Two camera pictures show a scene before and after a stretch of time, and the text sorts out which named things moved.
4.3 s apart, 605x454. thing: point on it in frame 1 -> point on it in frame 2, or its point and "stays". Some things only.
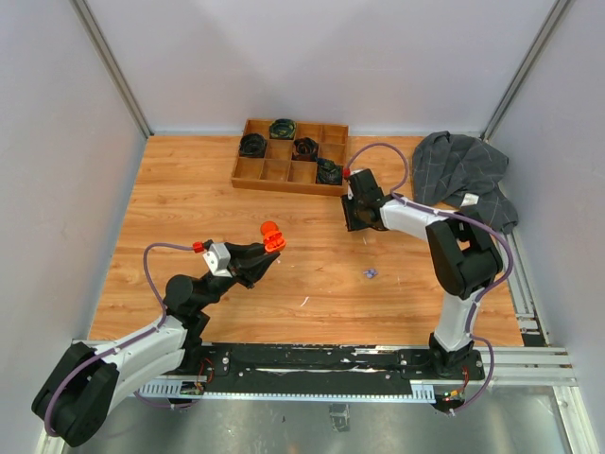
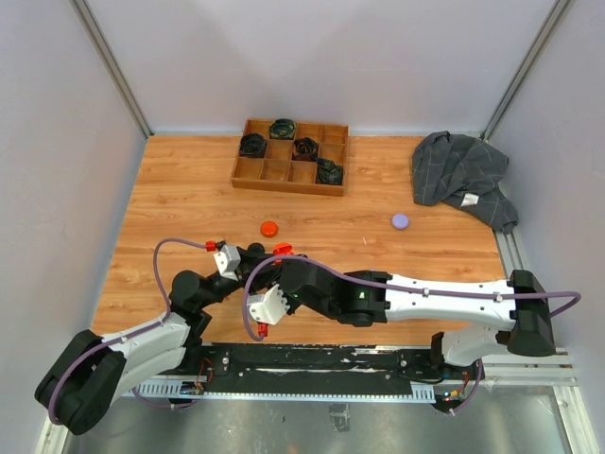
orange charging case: (274, 241) -> (284, 249)
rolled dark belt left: (252, 146) stays
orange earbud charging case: (267, 226) stays
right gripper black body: (354, 215) -> (330, 309)
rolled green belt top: (283, 129) stays
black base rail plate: (312, 369) stays
